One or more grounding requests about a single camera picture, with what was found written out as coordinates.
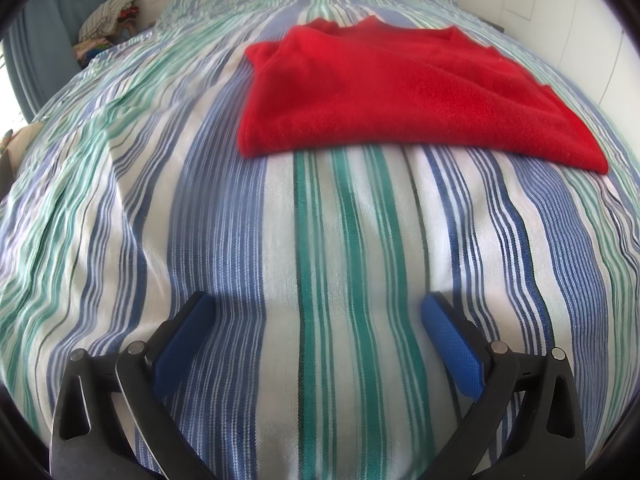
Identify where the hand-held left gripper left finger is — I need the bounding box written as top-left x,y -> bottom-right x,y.
50,291 -> 217,480

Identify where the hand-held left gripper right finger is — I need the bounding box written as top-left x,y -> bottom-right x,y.
421,292 -> 586,480

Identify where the red sweater with white figure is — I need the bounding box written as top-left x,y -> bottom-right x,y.
237,16 -> 610,176

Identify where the pile of mixed clothes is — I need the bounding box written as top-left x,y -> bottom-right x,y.
72,0 -> 146,68

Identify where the striped bed cover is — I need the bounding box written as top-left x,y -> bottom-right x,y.
0,0 -> 640,480

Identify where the blue curtain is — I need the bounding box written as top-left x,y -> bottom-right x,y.
7,0 -> 117,123

